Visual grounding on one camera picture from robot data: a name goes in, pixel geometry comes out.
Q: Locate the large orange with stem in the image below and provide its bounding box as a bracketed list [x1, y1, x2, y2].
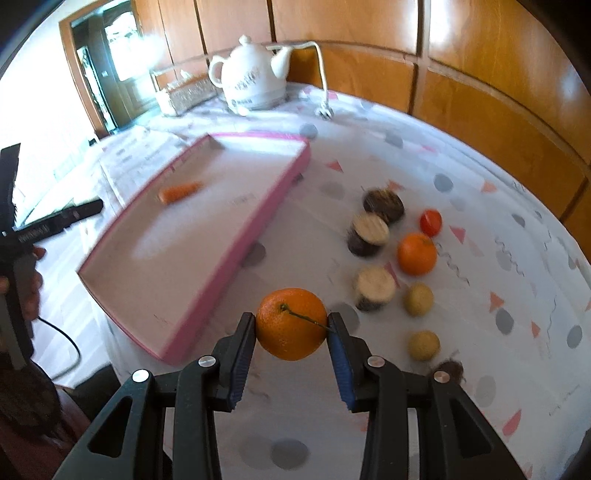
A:
[256, 288, 328, 361]

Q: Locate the person left hand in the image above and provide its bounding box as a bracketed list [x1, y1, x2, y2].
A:
[0, 246, 47, 354]

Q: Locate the dark hairy fruit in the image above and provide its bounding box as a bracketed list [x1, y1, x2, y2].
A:
[430, 356, 465, 384]

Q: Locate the small yellow-green fruit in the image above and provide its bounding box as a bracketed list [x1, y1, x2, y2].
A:
[408, 330, 441, 362]
[404, 282, 435, 317]

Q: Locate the pink shallow tray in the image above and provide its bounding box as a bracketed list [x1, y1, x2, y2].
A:
[78, 132, 311, 364]

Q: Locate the orange carrot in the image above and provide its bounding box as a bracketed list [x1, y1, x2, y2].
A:
[158, 182, 204, 205]

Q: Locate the cut dark root piece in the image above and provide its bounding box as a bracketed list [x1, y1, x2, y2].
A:
[346, 212, 390, 257]
[353, 266, 397, 312]

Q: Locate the patterned white tablecloth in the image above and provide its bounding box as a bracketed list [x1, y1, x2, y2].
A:
[45, 84, 590, 479]

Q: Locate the orange tangerine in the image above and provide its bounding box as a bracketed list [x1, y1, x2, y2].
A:
[397, 232, 438, 276]

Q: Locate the wooden door with glass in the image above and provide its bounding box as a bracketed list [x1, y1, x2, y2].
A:
[59, 1, 156, 138]

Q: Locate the ornate white tissue box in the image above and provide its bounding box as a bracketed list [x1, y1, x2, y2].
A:
[150, 60, 221, 117]

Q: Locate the small red tomato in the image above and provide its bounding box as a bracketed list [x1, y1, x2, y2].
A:
[420, 209, 443, 238]

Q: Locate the dark purple root whole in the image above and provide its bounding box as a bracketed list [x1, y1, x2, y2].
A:
[363, 189, 405, 226]

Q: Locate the white ceramic electric kettle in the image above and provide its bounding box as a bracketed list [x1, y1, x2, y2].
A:
[208, 35, 294, 115]

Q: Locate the black cable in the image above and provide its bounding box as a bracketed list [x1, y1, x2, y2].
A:
[35, 315, 82, 381]

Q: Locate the white power cord with plug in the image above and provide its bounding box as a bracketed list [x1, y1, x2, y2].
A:
[265, 40, 335, 121]

